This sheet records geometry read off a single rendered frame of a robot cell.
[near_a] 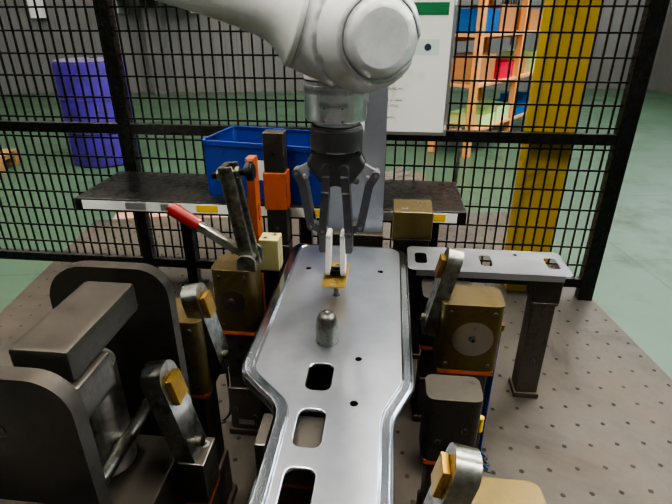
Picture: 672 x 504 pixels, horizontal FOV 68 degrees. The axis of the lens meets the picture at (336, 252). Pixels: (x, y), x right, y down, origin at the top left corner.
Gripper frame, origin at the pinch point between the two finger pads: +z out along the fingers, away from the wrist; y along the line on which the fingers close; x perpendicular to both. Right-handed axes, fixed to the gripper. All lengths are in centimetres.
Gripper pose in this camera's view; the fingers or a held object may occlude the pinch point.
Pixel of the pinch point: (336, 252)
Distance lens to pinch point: 78.8
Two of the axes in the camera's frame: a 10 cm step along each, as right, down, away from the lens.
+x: 1.0, -4.3, 9.0
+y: 9.9, 0.5, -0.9
